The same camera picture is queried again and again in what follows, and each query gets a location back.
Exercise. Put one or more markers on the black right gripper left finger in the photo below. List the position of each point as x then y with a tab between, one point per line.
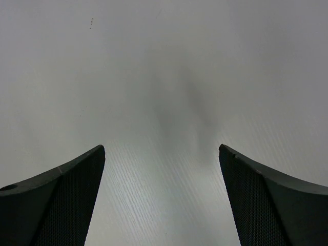
54	207

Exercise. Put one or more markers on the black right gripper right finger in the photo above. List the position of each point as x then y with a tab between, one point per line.
270	207

